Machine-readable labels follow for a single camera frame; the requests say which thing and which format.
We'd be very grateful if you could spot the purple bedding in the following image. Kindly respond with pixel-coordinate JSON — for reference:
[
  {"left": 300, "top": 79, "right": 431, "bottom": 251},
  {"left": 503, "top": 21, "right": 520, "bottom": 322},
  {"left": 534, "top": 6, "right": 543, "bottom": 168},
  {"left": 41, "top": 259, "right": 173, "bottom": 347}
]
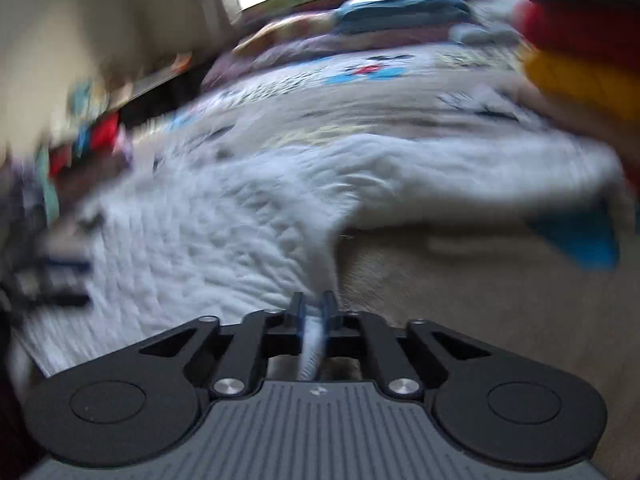
[{"left": 200, "top": 12, "right": 453, "bottom": 92}]

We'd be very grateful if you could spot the colourful shelf clutter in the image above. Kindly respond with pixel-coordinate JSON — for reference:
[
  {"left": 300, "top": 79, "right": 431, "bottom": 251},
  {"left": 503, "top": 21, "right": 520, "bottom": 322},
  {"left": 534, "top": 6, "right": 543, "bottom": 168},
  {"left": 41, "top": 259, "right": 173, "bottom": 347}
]
[{"left": 0, "top": 50, "right": 197, "bottom": 226}]

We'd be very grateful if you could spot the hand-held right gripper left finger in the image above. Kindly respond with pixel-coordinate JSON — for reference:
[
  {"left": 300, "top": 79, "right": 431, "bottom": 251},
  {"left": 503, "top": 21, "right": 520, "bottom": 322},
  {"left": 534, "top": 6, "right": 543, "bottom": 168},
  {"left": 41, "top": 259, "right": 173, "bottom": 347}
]
[{"left": 131, "top": 291, "right": 307, "bottom": 397}]

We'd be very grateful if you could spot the blue folded clothing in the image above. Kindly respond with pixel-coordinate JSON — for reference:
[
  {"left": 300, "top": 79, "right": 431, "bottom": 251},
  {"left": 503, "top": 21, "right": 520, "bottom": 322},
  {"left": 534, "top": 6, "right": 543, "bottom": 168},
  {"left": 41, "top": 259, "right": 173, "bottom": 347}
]
[{"left": 334, "top": 0, "right": 475, "bottom": 37}]

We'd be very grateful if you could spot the yellow folded garment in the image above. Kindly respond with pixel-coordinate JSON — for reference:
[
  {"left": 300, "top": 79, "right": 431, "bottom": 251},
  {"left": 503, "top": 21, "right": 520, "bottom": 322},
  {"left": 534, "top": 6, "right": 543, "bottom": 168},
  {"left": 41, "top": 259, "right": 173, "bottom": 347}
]
[{"left": 522, "top": 50, "right": 640, "bottom": 122}]

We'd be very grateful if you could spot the printed cartoon blanket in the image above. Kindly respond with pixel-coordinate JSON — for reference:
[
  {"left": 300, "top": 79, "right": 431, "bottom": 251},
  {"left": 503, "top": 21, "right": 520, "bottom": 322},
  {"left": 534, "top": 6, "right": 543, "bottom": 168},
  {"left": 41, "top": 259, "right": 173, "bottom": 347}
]
[{"left": 125, "top": 40, "right": 640, "bottom": 351}]

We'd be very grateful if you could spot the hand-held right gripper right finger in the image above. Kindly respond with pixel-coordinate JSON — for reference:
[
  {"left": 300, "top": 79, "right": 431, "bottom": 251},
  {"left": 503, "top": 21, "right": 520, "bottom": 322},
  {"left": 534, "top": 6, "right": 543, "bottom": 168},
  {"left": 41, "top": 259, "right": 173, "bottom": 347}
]
[{"left": 320, "top": 290, "right": 493, "bottom": 398}]

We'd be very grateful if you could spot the plain red folded garment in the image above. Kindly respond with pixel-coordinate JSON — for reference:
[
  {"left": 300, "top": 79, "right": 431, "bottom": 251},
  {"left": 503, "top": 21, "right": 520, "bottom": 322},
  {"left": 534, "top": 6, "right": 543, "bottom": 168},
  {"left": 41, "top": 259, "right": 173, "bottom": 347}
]
[{"left": 517, "top": 0, "right": 640, "bottom": 63}]

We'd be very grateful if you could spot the white fleece garment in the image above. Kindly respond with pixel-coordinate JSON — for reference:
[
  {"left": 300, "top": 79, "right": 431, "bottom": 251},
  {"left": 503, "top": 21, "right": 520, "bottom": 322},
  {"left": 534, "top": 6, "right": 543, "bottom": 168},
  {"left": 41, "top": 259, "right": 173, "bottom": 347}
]
[{"left": 10, "top": 132, "right": 626, "bottom": 383}]

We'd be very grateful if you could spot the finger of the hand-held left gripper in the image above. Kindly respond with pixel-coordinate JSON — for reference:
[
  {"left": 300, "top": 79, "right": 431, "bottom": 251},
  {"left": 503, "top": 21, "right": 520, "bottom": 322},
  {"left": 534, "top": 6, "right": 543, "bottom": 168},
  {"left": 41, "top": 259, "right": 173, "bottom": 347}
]
[
  {"left": 40, "top": 255, "right": 95, "bottom": 275},
  {"left": 10, "top": 287, "right": 92, "bottom": 312}
]

